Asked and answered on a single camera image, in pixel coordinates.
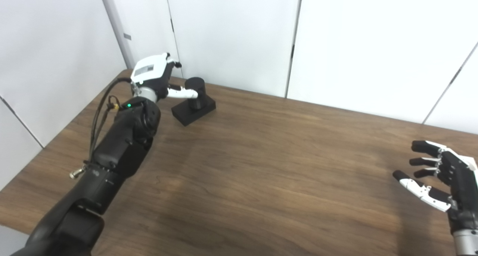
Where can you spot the grey wall corner post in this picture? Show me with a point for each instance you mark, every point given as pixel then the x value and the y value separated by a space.
pixel 115 21

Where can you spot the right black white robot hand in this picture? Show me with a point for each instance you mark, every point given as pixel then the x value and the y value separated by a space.
pixel 461 181

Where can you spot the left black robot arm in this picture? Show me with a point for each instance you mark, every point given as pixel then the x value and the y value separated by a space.
pixel 115 147

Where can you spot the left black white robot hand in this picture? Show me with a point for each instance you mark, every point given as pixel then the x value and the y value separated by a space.
pixel 151 69

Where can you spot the black peg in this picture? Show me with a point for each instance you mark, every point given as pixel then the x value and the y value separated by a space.
pixel 194 108

